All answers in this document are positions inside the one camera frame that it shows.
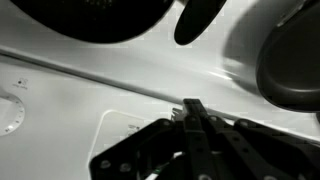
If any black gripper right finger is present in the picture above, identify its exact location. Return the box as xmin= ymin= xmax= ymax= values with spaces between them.
xmin=194 ymin=98 xmax=320 ymax=180

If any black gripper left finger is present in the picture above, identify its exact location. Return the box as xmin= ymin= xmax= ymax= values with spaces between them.
xmin=89 ymin=98 xmax=218 ymax=180

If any white electric stove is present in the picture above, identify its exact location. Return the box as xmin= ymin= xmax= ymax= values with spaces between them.
xmin=0 ymin=0 xmax=320 ymax=180

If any white stove knob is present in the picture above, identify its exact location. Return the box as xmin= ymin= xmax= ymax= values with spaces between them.
xmin=0 ymin=93 xmax=26 ymax=136

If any large black frying pan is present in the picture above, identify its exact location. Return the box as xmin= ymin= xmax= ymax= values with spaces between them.
xmin=256 ymin=0 xmax=320 ymax=113

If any black cooking pot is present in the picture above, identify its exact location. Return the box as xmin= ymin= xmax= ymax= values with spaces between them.
xmin=9 ymin=0 xmax=228 ymax=46

